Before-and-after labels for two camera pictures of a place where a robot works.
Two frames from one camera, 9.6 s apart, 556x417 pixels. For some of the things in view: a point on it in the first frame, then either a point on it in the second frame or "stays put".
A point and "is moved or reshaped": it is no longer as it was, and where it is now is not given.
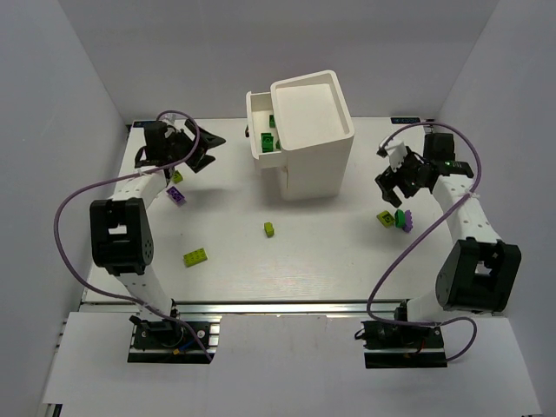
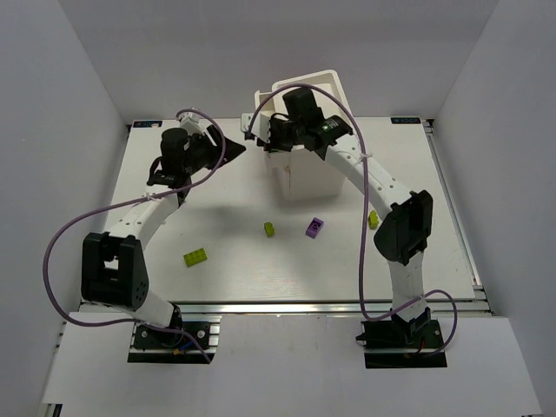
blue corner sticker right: [405, 120] stays put
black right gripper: [400, 177] → [269, 133]
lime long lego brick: [195, 257] stays put
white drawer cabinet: [302, 128] stays put
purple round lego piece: [408, 221] is moved or reshaped
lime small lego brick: [268, 229] stays put
